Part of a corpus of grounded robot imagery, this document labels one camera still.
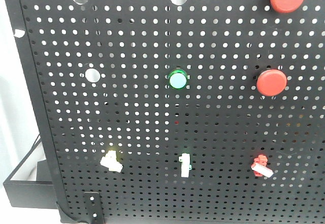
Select black perforated pegboard panel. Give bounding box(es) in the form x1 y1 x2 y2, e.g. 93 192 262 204
5 0 324 223

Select left black clamp bracket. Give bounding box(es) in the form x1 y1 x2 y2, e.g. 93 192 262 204
83 191 105 224

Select white green rotary switch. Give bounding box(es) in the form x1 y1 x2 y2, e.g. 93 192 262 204
178 153 192 178

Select yellow rotary switch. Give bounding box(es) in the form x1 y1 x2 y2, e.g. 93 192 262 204
100 150 123 173

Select green round push button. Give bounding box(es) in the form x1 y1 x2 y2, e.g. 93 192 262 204
168 68 187 89

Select red rotary switch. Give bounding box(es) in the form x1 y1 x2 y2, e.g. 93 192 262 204
251 154 274 178

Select black open tray box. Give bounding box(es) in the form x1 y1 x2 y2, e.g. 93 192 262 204
4 139 57 209

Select lower red mushroom button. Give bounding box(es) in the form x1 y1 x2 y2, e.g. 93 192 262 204
256 69 287 97

